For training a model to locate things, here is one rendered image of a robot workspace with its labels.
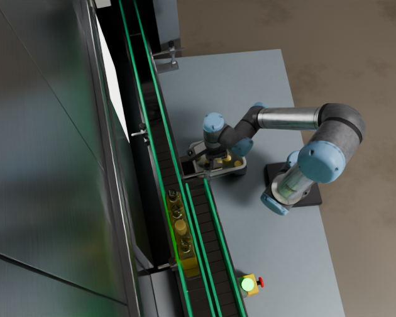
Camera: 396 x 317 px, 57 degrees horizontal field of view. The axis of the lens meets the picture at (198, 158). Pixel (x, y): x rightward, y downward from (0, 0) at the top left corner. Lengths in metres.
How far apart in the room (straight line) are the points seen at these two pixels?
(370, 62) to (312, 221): 1.86
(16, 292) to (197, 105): 1.54
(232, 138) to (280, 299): 0.66
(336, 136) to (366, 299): 1.55
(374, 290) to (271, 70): 1.40
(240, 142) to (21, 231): 0.97
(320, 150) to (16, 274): 0.78
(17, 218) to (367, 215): 2.33
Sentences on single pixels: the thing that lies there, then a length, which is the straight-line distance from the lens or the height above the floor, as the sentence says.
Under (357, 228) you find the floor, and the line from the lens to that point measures 2.52.
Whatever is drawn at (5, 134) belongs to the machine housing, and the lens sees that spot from 0.44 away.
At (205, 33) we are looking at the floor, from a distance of 3.20.
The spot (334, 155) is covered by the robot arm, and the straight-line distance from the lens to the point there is 0.99.
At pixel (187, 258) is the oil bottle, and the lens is 1.21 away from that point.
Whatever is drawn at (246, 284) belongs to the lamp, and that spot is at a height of 0.85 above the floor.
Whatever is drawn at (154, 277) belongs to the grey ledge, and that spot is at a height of 0.88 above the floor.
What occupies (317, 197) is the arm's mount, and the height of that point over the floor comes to 0.78.
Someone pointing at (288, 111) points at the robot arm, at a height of 1.25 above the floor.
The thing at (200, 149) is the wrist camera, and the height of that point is 0.96.
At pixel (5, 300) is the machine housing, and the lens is 0.37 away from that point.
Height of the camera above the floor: 2.26
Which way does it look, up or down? 64 degrees down
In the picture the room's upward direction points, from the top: 4 degrees counter-clockwise
